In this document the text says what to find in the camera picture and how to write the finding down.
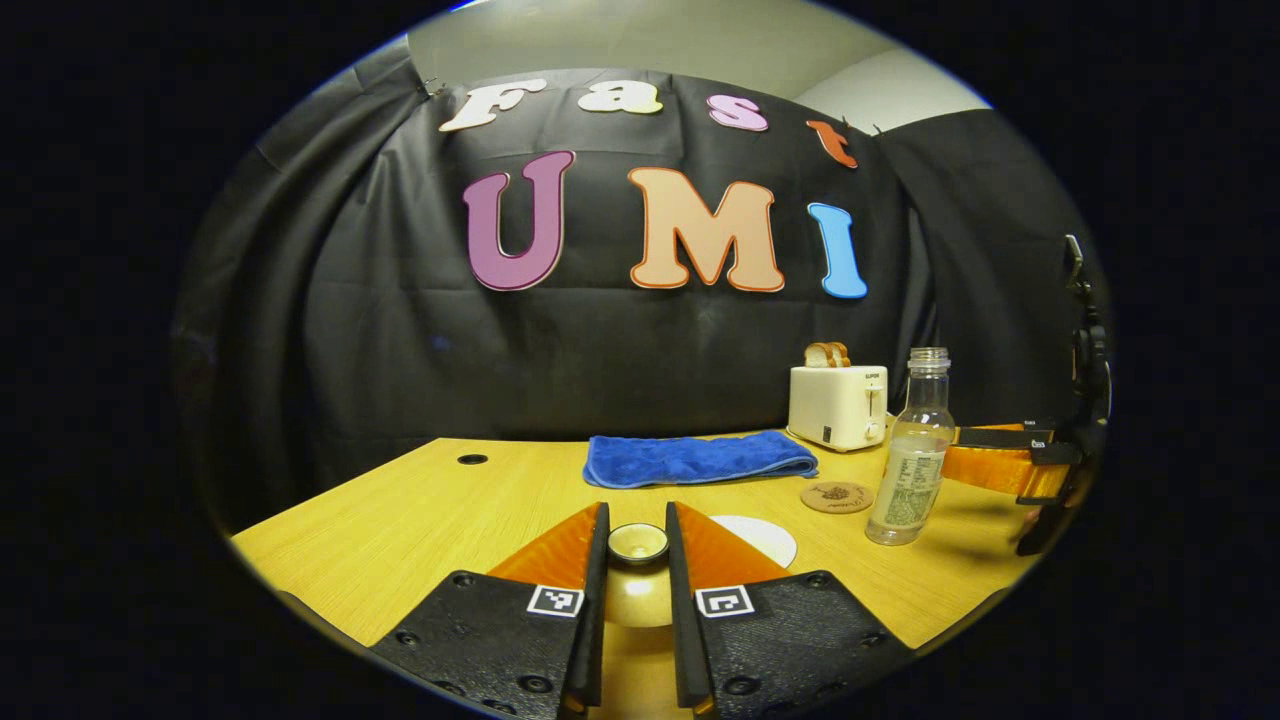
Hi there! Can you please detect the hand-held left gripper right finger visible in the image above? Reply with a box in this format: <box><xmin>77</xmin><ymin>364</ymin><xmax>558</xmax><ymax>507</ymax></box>
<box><xmin>665</xmin><ymin>502</ymin><xmax>916</xmax><ymax>720</ymax></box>

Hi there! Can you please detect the black backdrop cloth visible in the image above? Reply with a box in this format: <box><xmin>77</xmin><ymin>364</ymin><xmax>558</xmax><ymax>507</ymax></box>
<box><xmin>175</xmin><ymin>40</ymin><xmax>1111</xmax><ymax>531</ymax></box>

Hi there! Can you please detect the clear plastic water bottle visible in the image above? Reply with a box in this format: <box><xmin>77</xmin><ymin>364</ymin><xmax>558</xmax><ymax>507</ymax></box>
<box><xmin>866</xmin><ymin>347</ymin><xmax>956</xmax><ymax>546</ymax></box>

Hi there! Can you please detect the yellow teacup lid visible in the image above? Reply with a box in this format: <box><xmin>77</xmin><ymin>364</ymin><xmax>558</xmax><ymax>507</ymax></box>
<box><xmin>600</xmin><ymin>522</ymin><xmax>676</xmax><ymax>629</ymax></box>

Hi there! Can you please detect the yellow ceramic teacup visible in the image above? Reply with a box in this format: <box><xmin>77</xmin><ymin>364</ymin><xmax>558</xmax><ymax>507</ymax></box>
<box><xmin>710</xmin><ymin>515</ymin><xmax>799</xmax><ymax>569</ymax></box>

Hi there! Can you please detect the round cork coaster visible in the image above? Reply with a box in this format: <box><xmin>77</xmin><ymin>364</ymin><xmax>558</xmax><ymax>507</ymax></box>
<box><xmin>800</xmin><ymin>481</ymin><xmax>875</xmax><ymax>515</ymax></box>

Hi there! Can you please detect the white toaster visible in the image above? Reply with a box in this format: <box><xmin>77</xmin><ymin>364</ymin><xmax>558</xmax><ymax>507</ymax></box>
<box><xmin>788</xmin><ymin>365</ymin><xmax>889</xmax><ymax>453</ymax></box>

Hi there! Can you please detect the blue towel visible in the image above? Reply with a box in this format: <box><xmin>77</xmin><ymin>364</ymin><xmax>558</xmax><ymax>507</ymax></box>
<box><xmin>584</xmin><ymin>430</ymin><xmax>819</xmax><ymax>490</ymax></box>

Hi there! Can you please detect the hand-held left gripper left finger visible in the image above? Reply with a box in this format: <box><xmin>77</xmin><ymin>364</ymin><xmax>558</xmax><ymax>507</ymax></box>
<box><xmin>370</xmin><ymin>502</ymin><xmax>611</xmax><ymax>720</ymax></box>

